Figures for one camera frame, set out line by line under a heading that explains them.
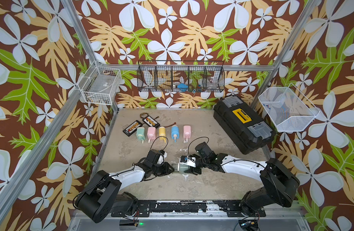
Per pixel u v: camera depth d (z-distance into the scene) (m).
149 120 1.11
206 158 0.68
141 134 0.96
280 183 0.44
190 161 0.71
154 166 0.72
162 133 0.96
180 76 0.98
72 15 0.70
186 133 0.98
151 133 0.99
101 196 0.42
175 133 0.97
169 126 1.09
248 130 0.86
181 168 0.80
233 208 0.74
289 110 0.82
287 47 0.82
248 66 0.94
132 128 1.06
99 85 0.86
